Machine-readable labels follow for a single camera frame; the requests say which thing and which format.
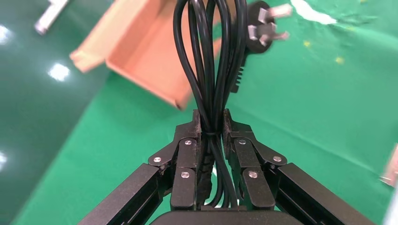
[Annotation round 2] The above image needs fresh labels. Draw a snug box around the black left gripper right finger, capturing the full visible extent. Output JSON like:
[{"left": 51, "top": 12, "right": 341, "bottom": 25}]
[{"left": 222, "top": 108, "right": 375, "bottom": 225}]

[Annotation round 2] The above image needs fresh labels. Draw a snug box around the open brown cardboard box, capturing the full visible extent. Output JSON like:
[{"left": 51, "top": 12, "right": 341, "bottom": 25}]
[{"left": 69, "top": 0, "right": 224, "bottom": 112}]

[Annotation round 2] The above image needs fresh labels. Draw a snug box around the black power cable with plug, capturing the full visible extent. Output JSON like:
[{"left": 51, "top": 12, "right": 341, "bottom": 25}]
[{"left": 172, "top": 0, "right": 293, "bottom": 209}]

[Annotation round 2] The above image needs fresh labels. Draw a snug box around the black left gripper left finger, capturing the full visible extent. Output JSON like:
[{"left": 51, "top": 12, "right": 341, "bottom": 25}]
[{"left": 77, "top": 108, "right": 204, "bottom": 225}]

